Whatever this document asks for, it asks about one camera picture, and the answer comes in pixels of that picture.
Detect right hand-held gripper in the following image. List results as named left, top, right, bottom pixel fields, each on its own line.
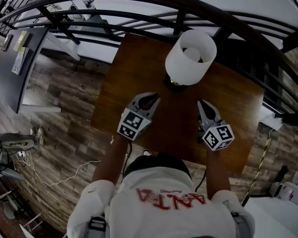
left=197, top=99, right=235, bottom=151

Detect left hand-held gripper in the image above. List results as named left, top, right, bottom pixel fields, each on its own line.
left=117, top=92, right=162, bottom=141

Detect white table lamp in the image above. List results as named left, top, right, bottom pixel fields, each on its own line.
left=163, top=29, right=218, bottom=92

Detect person's left forearm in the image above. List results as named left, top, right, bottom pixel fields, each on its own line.
left=91, top=134, right=130, bottom=183

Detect person's right forearm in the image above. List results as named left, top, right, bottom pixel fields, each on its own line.
left=205, top=147, right=231, bottom=200

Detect dark desk with white legs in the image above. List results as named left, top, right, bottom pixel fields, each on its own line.
left=0, top=27, right=81, bottom=114

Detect person's black trousers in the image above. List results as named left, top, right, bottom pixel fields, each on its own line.
left=124, top=155, right=192, bottom=183

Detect yellow black striped tape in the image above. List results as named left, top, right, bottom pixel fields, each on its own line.
left=240, top=136, right=274, bottom=205

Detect person's white printed t-shirt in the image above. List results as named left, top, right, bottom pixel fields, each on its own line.
left=67, top=166, right=256, bottom=238

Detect white bags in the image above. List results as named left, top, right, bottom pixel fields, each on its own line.
left=269, top=166, right=298, bottom=208

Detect white table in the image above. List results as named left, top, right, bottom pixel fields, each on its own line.
left=243, top=197, right=298, bottom=238

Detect yellowish book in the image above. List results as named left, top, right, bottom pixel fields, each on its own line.
left=13, top=30, right=31, bottom=53

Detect long white cable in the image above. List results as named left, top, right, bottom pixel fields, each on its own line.
left=16, top=150, right=101, bottom=187

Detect grey backpack strap buckle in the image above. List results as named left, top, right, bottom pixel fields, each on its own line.
left=88, top=216, right=107, bottom=237

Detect white stool frame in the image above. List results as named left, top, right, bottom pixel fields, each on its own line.
left=19, top=213, right=43, bottom=233

